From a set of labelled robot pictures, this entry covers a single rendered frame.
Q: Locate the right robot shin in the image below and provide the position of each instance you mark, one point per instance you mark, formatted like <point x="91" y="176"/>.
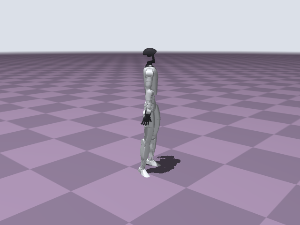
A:
<point x="144" y="153"/>

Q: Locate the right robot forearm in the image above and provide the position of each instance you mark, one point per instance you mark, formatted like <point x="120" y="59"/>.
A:
<point x="148" y="99"/>

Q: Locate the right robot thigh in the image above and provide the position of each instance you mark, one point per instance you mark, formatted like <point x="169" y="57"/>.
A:
<point x="149" y="129"/>

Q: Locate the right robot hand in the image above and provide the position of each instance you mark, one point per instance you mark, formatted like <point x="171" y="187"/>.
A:
<point x="146" y="119"/>

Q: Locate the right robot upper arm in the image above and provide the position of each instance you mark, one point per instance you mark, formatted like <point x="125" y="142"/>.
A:
<point x="149" y="78"/>

